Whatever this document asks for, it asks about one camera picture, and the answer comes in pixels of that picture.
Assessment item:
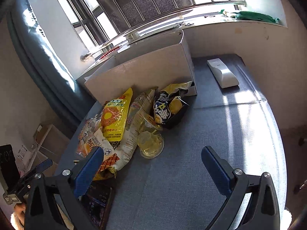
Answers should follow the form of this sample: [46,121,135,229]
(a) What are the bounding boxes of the white rice cake snack bag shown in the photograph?
[77,127,120,172]

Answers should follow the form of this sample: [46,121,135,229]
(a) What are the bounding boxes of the yellow sunflower snack bag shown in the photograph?
[101,88,133,142]

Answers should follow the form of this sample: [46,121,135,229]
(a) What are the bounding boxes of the clear jelly cup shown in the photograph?
[136,111,163,133]
[137,131,164,159]

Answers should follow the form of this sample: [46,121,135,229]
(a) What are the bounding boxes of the black yellow chips bag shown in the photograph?
[153,81,194,129]

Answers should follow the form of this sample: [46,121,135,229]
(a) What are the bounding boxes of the fluffy cream sleeve forearm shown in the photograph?
[10,212,24,230]

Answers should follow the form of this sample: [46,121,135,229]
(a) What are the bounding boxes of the person's left hand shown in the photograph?
[14,203,26,226]

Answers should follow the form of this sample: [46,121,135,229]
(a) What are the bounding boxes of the small white shelf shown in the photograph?
[26,124,70,171]

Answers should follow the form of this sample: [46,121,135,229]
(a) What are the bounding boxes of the black smartphone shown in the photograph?
[81,181,115,229]

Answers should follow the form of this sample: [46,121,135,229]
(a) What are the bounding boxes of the cow pattern snack bag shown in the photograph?
[113,88,156,171]

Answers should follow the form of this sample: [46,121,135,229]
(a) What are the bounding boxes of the grey-blue curtain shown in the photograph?
[6,0,96,130]

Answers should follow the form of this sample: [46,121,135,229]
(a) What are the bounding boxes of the white remote control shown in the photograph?
[207,58,239,89]

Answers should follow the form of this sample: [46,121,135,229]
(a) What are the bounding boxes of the white cardboard box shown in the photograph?
[84,30,195,104]

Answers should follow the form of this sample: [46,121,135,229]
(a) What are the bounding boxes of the green plastic bag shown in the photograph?
[220,9,280,24]

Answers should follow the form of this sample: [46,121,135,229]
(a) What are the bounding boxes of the red bead string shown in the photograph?
[99,46,121,60]

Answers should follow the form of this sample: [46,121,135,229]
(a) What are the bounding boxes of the steel window rail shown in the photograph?
[80,0,247,62]

